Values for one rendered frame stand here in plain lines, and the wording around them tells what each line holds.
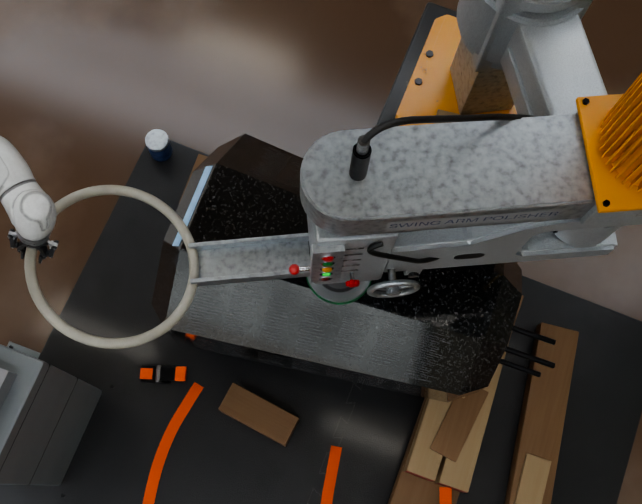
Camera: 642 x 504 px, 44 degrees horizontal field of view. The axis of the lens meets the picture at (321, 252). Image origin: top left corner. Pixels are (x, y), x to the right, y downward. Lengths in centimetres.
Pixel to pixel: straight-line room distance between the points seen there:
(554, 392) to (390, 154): 182
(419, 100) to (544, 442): 145
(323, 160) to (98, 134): 210
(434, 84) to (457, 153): 112
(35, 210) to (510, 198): 113
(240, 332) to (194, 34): 169
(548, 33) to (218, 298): 133
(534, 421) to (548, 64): 162
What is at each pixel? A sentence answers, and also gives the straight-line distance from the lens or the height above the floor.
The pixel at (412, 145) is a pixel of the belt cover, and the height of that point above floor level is 167.
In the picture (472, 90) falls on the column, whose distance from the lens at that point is 275.
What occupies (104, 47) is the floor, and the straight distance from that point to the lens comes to 399.
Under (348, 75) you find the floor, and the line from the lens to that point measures 382.
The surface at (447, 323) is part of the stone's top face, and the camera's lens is 263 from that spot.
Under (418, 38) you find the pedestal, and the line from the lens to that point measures 308.
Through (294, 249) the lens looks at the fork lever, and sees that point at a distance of 241.
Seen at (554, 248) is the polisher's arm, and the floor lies 122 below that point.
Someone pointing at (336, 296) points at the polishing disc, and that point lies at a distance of 256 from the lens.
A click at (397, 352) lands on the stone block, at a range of 269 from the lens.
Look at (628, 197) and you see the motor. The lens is 190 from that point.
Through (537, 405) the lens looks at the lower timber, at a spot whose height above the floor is 9.
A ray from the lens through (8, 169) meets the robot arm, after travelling 215.
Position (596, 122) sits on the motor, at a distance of 195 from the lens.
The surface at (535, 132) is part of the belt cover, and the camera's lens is 192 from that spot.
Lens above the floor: 334
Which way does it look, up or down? 73 degrees down
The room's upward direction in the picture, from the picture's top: 6 degrees clockwise
